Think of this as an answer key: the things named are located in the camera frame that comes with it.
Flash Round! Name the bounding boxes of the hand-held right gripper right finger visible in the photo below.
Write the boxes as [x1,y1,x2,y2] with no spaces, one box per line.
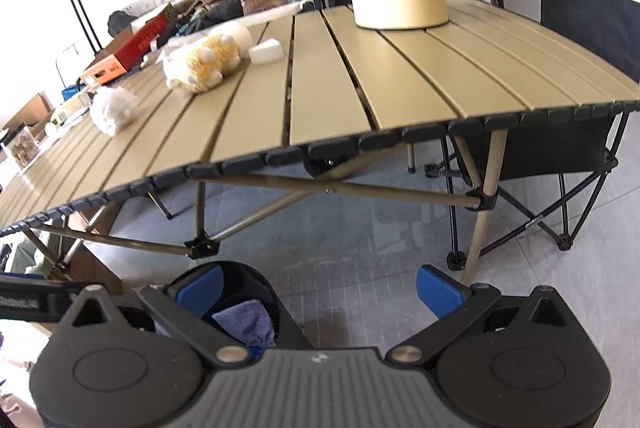
[388,265,574,366]

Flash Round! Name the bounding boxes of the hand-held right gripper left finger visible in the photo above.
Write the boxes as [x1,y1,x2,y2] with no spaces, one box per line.
[69,264,252,366]

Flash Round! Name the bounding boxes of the purple drawstring pouch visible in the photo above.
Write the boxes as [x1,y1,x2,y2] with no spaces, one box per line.
[211,299,277,348]

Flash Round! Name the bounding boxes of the black round bin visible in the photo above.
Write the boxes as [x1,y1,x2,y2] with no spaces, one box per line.
[167,261,313,351]

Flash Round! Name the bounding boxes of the yellow plush toy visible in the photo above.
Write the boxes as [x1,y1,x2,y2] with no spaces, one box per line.
[162,33,242,94]

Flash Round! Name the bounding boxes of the clear snack jar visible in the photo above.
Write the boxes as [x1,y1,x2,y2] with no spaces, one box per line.
[0,122,40,168]

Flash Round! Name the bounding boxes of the black folding chair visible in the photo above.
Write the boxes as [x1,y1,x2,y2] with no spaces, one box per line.
[425,0,640,271]

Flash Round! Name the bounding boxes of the white fluffy item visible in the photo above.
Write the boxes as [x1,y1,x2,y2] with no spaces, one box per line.
[90,86,138,136]

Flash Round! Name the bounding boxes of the tan folding table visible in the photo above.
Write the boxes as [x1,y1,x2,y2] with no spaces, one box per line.
[0,0,640,289]

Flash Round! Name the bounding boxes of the small white block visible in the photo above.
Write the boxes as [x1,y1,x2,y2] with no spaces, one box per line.
[248,38,285,66]

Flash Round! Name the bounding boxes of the orange cardboard box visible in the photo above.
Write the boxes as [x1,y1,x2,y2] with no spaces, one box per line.
[82,12,171,86]

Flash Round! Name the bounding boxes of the white round roll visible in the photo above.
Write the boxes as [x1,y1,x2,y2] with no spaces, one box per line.
[215,20,254,57]

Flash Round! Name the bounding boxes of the black bag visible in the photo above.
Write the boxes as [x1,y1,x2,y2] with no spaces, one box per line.
[107,10,138,36]

